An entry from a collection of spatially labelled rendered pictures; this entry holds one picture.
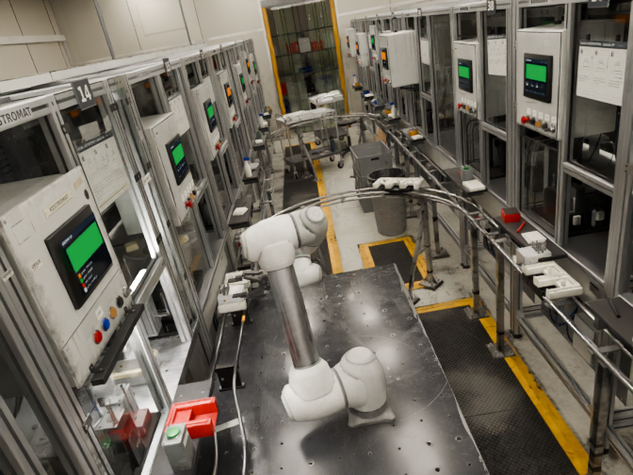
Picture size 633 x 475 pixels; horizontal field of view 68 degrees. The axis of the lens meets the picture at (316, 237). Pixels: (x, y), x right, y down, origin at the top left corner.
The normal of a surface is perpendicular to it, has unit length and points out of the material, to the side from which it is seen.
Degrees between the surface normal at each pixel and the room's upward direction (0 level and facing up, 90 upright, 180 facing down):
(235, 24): 90
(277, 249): 77
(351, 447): 0
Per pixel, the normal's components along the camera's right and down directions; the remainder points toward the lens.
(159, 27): 0.05, 0.40
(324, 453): -0.17, -0.90
